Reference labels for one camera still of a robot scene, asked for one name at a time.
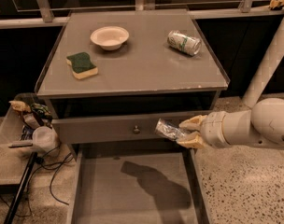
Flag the grey upper drawer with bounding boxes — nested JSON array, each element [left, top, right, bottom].
[[52, 111, 208, 144]]

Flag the green yellow sponge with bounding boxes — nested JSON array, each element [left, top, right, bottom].
[[66, 52, 98, 79]]

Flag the metal railing frame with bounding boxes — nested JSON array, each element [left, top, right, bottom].
[[0, 0, 284, 29]]

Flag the brass drawer knob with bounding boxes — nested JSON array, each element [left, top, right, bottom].
[[133, 126, 141, 134]]

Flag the silver blue redbull can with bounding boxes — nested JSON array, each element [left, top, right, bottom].
[[155, 119, 190, 141]]

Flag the black tripod leg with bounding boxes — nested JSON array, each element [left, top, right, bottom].
[[4, 152, 37, 224]]

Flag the grey drawer cabinet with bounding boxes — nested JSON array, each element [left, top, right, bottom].
[[35, 10, 229, 153]]

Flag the grey open lower drawer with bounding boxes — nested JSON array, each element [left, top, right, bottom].
[[66, 141, 212, 224]]

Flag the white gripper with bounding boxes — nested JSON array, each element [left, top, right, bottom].
[[177, 111, 230, 148]]

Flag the white paper bowl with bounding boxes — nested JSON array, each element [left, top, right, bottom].
[[91, 26, 129, 51]]

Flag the green white soda can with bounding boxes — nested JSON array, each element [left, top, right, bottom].
[[167, 30, 202, 56]]

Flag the colourful snack bags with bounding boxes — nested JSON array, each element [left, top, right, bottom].
[[9, 100, 52, 130]]

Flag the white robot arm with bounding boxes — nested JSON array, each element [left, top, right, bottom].
[[177, 17, 284, 149]]

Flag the clear plastic bin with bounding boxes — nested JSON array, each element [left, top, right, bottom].
[[0, 106, 56, 184]]

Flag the yellow object on rail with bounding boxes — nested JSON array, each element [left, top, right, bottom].
[[269, 0, 284, 10]]

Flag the black floor cable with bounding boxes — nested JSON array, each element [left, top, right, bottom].
[[0, 142, 75, 217]]

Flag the clear plastic cup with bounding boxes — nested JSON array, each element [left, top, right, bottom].
[[32, 126, 59, 152]]

